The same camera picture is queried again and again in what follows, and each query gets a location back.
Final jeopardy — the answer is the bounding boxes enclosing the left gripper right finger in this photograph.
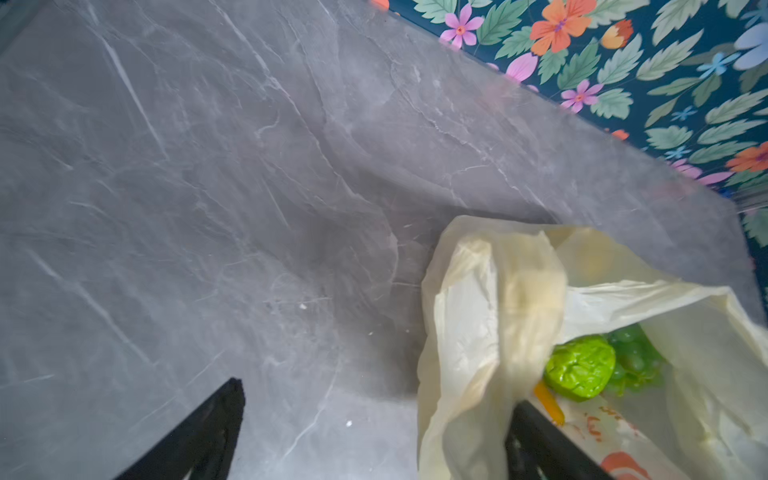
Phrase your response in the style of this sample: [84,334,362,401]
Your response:
[505,401,612,480]

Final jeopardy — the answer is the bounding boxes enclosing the yellow fake banana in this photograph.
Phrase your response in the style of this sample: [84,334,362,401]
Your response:
[533,380,565,426]

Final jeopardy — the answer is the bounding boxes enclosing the cream plastic bag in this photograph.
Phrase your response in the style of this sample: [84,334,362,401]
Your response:
[417,216,767,479]

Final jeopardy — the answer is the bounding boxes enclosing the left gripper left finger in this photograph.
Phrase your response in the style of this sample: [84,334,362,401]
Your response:
[117,378,245,480]

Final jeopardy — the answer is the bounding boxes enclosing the green fake grapes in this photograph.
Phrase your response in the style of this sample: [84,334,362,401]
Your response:
[605,324,666,397]

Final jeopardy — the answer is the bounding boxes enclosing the light green fake custard apple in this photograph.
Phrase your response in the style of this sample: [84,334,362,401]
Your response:
[544,335,616,401]

